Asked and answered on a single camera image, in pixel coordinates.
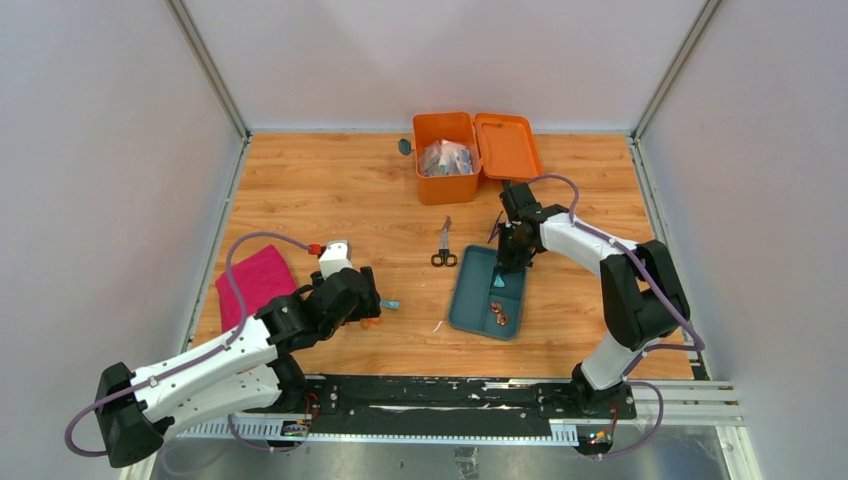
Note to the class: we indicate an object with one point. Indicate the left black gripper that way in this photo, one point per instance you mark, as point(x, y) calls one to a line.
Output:
point(369, 305)

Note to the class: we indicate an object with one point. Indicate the teal plastic tray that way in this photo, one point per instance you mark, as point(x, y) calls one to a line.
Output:
point(469, 309)

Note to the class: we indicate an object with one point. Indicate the clear bag blue items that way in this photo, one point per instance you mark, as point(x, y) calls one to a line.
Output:
point(453, 159)

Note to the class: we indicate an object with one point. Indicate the orange medicine box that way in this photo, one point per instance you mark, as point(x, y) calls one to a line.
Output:
point(502, 147)

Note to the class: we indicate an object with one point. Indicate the small clear bag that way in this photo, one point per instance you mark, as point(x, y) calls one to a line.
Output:
point(430, 161)

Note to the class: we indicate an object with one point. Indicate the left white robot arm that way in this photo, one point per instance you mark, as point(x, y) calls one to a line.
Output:
point(245, 369)

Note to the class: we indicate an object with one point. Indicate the blue foil sachet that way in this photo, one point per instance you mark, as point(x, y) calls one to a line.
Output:
point(391, 305)

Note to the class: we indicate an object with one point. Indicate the small orange scissors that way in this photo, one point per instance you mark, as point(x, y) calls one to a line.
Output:
point(367, 323)

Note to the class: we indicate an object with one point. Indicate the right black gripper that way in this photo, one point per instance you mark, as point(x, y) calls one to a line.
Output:
point(507, 263)

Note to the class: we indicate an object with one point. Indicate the black bandage scissors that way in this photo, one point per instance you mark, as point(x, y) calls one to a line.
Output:
point(444, 257)

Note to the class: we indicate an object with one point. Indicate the pink folded cloth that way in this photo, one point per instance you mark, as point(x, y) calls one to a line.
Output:
point(261, 277)

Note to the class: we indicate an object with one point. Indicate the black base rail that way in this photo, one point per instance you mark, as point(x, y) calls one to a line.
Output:
point(434, 410)

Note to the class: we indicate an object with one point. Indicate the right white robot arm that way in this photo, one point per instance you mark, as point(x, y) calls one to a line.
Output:
point(642, 297)

